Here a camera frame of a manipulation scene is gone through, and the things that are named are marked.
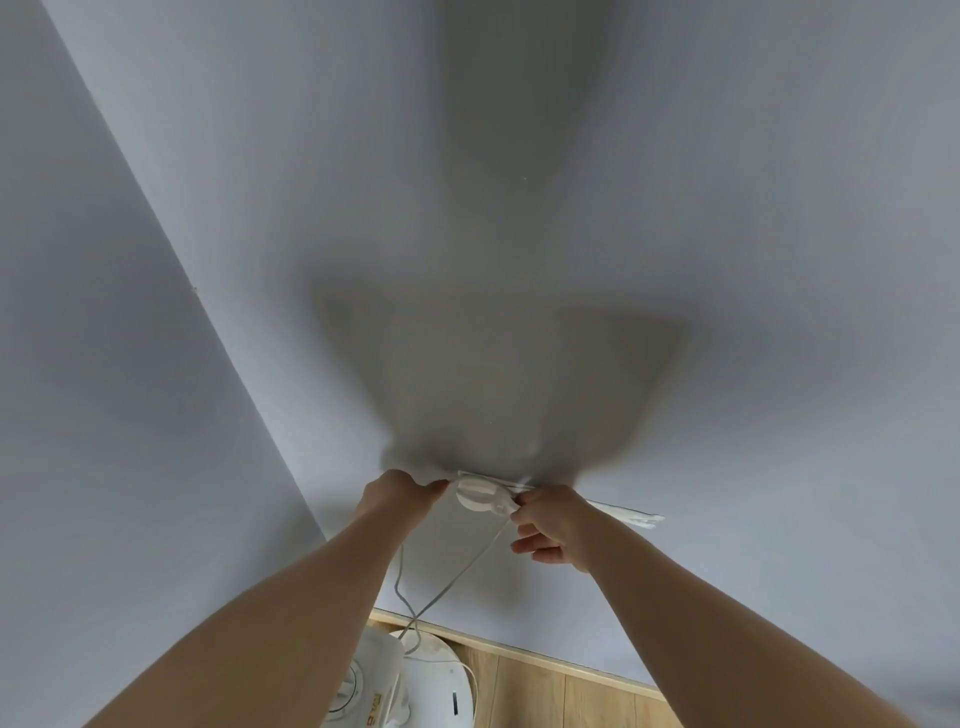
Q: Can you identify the person's right hand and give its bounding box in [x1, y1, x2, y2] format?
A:
[509, 484, 622, 576]

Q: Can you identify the person's left hand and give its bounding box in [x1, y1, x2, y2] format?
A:
[355, 469, 451, 531]

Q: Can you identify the white round power plug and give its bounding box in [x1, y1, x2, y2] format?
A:
[454, 479, 520, 519]

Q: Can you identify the person's right forearm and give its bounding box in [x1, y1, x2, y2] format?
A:
[577, 517, 935, 728]

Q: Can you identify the person's left forearm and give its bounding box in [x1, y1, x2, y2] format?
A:
[81, 513, 427, 728]

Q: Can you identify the wooden baseboard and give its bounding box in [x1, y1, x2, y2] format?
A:
[369, 608, 670, 703]

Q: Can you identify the white round appliance base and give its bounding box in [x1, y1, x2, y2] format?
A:
[403, 633, 479, 728]

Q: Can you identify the white electric appliance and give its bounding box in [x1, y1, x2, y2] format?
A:
[328, 625, 411, 728]

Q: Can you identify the white power cable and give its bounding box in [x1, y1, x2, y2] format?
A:
[393, 514, 513, 652]

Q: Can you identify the white wall socket strip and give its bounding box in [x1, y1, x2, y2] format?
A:
[456, 469, 666, 531]

